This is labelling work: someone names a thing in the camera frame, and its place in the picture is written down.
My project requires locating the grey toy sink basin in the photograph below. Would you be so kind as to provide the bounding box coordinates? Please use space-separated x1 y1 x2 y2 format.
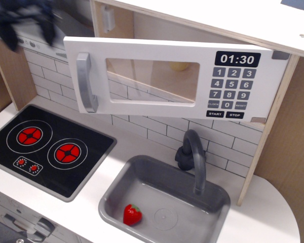
98 155 231 242

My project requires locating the grey toy range hood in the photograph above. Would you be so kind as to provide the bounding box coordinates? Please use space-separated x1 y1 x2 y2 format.
0 1 94 62

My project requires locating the wooden toy kitchen cabinet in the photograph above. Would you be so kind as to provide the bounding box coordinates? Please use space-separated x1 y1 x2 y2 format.
0 1 304 205

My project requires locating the grey oven door handle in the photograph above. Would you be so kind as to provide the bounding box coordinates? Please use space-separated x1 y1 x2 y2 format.
1 214 55 242

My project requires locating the dark grey toy faucet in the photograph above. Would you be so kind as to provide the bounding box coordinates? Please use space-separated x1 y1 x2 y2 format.
175 130 206 195

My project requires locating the yellow toy food in microwave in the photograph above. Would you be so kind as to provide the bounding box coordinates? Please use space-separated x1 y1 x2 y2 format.
169 62 190 71

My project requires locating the black toy stovetop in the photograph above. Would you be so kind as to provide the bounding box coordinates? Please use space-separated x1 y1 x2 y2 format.
0 105 117 202

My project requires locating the white toy microwave door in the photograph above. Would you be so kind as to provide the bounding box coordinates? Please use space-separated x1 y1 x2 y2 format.
64 36 290 123

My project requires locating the red toy strawberry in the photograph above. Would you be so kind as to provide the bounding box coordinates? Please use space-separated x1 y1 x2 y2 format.
123 204 142 226

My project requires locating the white door latch block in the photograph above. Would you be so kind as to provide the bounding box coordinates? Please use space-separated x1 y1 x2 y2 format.
101 5 116 33

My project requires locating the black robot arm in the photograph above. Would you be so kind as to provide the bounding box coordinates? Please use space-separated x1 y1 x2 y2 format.
0 1 56 51

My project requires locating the grey microwave door handle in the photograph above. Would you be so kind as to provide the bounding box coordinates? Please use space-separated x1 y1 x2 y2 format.
76 52 98 113

